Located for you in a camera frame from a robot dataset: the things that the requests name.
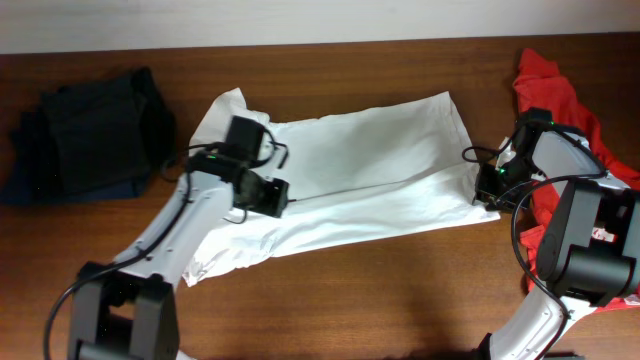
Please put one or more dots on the folded navy garment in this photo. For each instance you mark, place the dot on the folded navy garment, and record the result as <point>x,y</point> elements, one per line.
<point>25,185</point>

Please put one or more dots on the red t-shirt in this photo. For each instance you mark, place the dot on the red t-shirt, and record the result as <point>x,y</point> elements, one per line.
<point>540,84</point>

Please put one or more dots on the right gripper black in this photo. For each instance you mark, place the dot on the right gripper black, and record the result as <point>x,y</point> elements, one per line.
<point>486,186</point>

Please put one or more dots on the folded black garment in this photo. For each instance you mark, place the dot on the folded black garment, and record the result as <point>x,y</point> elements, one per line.
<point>99,140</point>

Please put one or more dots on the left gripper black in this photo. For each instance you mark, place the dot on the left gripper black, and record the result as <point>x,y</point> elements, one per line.
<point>276,197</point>

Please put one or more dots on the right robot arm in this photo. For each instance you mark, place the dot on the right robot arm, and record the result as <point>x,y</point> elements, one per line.
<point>589,253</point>

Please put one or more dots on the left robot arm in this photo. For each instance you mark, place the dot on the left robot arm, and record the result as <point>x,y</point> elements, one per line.
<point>127,309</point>

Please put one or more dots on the white printed t-shirt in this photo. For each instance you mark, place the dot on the white printed t-shirt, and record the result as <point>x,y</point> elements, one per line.
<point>374,174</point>

